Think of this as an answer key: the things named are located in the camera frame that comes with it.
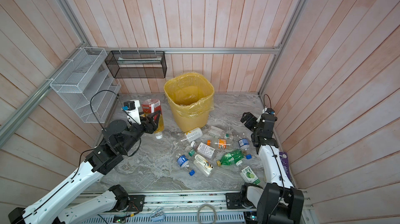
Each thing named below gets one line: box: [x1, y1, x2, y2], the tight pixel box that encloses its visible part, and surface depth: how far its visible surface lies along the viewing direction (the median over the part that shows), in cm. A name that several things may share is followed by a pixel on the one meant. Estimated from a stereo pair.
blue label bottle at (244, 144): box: [238, 138, 253, 160], surface depth 90 cm
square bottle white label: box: [190, 141, 216, 160], surface depth 90 cm
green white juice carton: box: [240, 165, 261, 185], surface depth 80 cm
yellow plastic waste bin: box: [163, 71, 216, 133], surface depth 90 cm
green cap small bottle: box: [184, 145, 196, 157], surface depth 88 cm
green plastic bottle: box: [216, 149, 245, 167], surface depth 87 cm
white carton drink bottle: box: [193, 154, 215, 178], surface depth 82 cm
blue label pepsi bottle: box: [176, 153, 196, 177], surface depth 83 cm
